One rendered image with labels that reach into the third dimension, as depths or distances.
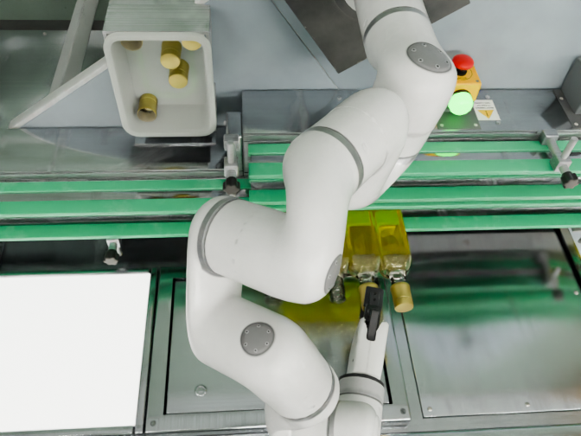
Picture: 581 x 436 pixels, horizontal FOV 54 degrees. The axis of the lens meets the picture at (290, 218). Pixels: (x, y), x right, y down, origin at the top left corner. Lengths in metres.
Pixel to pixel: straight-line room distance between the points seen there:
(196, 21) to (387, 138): 0.48
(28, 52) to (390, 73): 1.33
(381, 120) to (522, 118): 0.61
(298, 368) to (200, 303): 0.13
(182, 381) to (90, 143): 0.50
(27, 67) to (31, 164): 0.65
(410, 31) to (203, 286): 0.41
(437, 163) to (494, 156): 0.12
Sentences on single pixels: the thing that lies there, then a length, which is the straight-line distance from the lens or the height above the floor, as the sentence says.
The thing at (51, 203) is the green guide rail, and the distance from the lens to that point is 1.15.
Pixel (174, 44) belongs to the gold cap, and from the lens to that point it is 1.05.
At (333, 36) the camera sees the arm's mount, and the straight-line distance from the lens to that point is 1.02.
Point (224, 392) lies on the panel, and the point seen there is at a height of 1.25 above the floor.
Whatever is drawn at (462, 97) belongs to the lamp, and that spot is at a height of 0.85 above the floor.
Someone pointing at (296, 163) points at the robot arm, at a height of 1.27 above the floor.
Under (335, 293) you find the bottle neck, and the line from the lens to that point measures 1.02.
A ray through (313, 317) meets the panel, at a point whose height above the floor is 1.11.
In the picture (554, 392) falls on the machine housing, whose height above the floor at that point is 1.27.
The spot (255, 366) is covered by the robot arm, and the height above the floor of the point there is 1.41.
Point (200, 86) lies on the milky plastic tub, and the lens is 1.12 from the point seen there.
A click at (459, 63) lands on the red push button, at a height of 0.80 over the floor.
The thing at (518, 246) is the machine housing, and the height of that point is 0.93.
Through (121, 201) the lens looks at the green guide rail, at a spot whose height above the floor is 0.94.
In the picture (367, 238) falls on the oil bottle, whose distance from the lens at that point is 1.07.
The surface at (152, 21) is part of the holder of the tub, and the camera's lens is 1.01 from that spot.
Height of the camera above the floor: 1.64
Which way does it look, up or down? 38 degrees down
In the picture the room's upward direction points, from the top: 175 degrees clockwise
